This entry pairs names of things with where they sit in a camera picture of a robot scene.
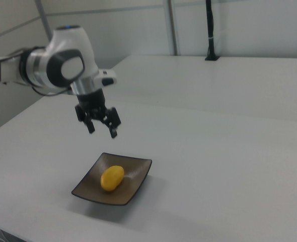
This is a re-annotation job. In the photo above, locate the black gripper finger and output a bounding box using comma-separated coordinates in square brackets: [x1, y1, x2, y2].
[74, 104, 96, 134]
[101, 106, 122, 139]

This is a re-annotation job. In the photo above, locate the yellow potato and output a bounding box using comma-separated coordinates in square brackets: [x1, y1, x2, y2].
[100, 164, 125, 194]

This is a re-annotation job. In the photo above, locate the black camera pole with base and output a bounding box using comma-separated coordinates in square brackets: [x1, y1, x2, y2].
[204, 0, 221, 62]

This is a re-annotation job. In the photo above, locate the square brown ceramic plate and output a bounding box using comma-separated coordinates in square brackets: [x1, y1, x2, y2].
[70, 152, 153, 207]

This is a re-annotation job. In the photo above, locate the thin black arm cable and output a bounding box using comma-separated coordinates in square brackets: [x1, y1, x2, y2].
[30, 85, 72, 97]

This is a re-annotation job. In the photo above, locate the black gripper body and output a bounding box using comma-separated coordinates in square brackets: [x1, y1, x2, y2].
[76, 87, 109, 121]

